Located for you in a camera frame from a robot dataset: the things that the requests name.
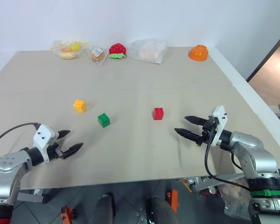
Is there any dark rounded shape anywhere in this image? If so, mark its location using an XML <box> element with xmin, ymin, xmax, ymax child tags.
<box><xmin>94</xmin><ymin>193</ymin><xmax>115</xmax><ymax>224</ymax></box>

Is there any green toy cube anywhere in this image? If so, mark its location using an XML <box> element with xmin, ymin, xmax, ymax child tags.
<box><xmin>97</xmin><ymin>112</ymin><xmax>111</xmax><ymax>128</ymax></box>

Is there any grey metal table bracket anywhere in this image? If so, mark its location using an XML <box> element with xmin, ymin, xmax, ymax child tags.
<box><xmin>193</xmin><ymin>173</ymin><xmax>244</xmax><ymax>192</ymax></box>
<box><xmin>17</xmin><ymin>188</ymin><xmax>50</xmax><ymax>203</ymax></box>

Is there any red strawberry plush toy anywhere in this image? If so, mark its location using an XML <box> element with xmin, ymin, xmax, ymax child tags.
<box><xmin>108</xmin><ymin>43</ymin><xmax>127</xmax><ymax>60</ymax></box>

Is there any small bagged bread roll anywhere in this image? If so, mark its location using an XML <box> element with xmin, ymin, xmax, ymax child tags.
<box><xmin>89</xmin><ymin>45</ymin><xmax>107</xmax><ymax>65</ymax></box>

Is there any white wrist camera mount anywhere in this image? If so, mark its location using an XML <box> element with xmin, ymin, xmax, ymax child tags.
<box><xmin>208</xmin><ymin>105</ymin><xmax>230</xmax><ymax>147</ymax></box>
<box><xmin>33</xmin><ymin>124</ymin><xmax>57</xmax><ymax>164</ymax></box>

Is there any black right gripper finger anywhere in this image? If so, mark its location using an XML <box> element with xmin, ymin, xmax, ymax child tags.
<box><xmin>174</xmin><ymin>127</ymin><xmax>202</xmax><ymax>144</ymax></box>
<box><xmin>184</xmin><ymin>115</ymin><xmax>205</xmax><ymax>127</ymax></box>

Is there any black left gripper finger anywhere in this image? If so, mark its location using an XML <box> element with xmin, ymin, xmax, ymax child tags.
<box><xmin>56</xmin><ymin>130</ymin><xmax>71</xmax><ymax>141</ymax></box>
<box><xmin>61</xmin><ymin>142</ymin><xmax>84</xmax><ymax>160</ymax></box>

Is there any orange clamp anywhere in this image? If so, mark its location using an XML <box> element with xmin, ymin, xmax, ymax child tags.
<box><xmin>166</xmin><ymin>189</ymin><xmax>179</xmax><ymax>213</ymax></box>
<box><xmin>60</xmin><ymin>205</ymin><xmax>75</xmax><ymax>224</ymax></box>

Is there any yellow bagged toy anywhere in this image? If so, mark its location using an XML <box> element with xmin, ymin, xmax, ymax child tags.
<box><xmin>68</xmin><ymin>41</ymin><xmax>88</xmax><ymax>52</ymax></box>

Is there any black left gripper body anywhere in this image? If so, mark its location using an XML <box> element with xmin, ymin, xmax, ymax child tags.
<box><xmin>47</xmin><ymin>140</ymin><xmax>63</xmax><ymax>162</ymax></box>

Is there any red toy cube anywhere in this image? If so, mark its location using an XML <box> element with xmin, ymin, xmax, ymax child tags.
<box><xmin>153</xmin><ymin>107</ymin><xmax>165</xmax><ymax>121</ymax></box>

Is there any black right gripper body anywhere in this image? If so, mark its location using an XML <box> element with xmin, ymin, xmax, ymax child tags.
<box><xmin>196</xmin><ymin>118</ymin><xmax>219</xmax><ymax>147</ymax></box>

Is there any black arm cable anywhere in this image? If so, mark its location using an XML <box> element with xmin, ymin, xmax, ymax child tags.
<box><xmin>204</xmin><ymin>130</ymin><xmax>251</xmax><ymax>191</ymax></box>
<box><xmin>0</xmin><ymin>122</ymin><xmax>42</xmax><ymax>150</ymax></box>

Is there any yellow toy cube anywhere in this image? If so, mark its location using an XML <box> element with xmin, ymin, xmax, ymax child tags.
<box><xmin>73</xmin><ymin>99</ymin><xmax>87</xmax><ymax>114</ymax></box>

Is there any red yellow snack packet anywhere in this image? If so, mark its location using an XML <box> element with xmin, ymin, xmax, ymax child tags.
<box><xmin>177</xmin><ymin>178</ymin><xmax>195</xmax><ymax>193</ymax></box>

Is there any large bagged pale bread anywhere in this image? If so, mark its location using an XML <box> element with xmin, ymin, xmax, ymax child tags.
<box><xmin>130</xmin><ymin>39</ymin><xmax>168</xmax><ymax>64</ymax></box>

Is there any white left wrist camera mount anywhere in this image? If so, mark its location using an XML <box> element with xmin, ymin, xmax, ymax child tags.
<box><xmin>33</xmin><ymin>124</ymin><xmax>57</xmax><ymax>164</ymax></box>

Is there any clear bag of items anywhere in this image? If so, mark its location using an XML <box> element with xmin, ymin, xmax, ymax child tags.
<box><xmin>218</xmin><ymin>183</ymin><xmax>252</xmax><ymax>222</ymax></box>

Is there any bagged round bun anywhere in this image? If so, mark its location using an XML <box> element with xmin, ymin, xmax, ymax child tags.
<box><xmin>51</xmin><ymin>40</ymin><xmax>85</xmax><ymax>60</ymax></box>

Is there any orange plastic bowl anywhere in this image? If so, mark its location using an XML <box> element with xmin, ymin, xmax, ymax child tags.
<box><xmin>188</xmin><ymin>44</ymin><xmax>210</xmax><ymax>62</ymax></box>

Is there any beige cardboard table cover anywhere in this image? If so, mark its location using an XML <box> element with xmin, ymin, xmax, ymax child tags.
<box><xmin>0</xmin><ymin>47</ymin><xmax>280</xmax><ymax>190</ymax></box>

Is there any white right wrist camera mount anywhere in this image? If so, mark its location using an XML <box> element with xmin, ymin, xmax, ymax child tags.
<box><xmin>208</xmin><ymin>105</ymin><xmax>230</xmax><ymax>147</ymax></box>

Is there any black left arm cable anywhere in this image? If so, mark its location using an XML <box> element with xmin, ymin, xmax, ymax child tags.
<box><xmin>0</xmin><ymin>122</ymin><xmax>42</xmax><ymax>150</ymax></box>

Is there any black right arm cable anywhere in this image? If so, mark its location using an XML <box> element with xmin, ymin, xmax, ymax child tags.
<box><xmin>204</xmin><ymin>130</ymin><xmax>251</xmax><ymax>191</ymax></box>

